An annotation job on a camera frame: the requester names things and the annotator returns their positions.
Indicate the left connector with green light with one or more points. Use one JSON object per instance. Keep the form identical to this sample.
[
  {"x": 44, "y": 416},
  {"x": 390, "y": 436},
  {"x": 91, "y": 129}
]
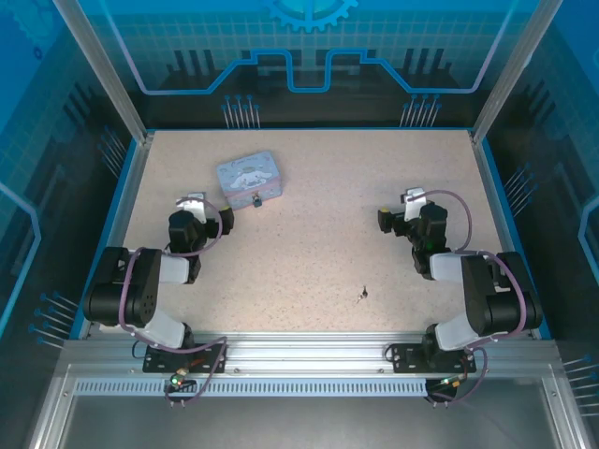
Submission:
[{"x": 177, "y": 381}]

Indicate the blue table border strip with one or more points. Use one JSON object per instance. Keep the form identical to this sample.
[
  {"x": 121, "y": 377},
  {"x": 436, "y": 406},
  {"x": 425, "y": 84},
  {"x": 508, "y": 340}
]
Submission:
[
  {"x": 510, "y": 220},
  {"x": 109, "y": 220}
]

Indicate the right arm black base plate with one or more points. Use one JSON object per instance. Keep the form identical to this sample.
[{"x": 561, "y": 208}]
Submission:
[{"x": 407, "y": 357}]

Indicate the right connector with green light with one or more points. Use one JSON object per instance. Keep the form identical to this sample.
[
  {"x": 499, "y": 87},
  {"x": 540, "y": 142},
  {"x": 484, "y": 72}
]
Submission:
[{"x": 444, "y": 382}]

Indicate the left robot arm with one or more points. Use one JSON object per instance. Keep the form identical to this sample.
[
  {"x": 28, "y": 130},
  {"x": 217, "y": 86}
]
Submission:
[{"x": 140, "y": 290}]

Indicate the aluminium cross rail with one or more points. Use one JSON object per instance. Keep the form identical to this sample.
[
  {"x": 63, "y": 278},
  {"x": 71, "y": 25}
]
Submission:
[{"x": 304, "y": 351}]

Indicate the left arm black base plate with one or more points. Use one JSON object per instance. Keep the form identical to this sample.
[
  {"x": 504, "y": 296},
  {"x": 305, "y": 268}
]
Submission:
[{"x": 159, "y": 360}]

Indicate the cartoon print tin box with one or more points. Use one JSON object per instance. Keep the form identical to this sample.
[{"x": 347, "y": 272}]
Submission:
[{"x": 245, "y": 175}]

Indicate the connector with green light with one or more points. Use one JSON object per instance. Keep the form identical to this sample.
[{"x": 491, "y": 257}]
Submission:
[
  {"x": 444, "y": 382},
  {"x": 177, "y": 381}
]

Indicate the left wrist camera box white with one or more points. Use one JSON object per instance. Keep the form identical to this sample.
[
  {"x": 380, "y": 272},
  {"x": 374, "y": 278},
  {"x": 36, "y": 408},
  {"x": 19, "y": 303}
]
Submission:
[{"x": 194, "y": 208}]

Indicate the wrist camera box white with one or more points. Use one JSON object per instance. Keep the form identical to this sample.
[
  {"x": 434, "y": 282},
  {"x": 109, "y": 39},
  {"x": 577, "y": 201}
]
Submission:
[
  {"x": 194, "y": 208},
  {"x": 414, "y": 206}
]

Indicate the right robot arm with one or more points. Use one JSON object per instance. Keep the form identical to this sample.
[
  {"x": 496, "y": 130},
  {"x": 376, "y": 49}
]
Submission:
[{"x": 477, "y": 299}]

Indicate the aluminium frame post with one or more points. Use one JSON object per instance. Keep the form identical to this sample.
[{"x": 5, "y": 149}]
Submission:
[
  {"x": 507, "y": 70},
  {"x": 105, "y": 70}
]

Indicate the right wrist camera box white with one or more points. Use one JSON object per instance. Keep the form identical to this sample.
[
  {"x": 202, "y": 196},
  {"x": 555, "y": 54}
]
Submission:
[{"x": 414, "y": 206}]

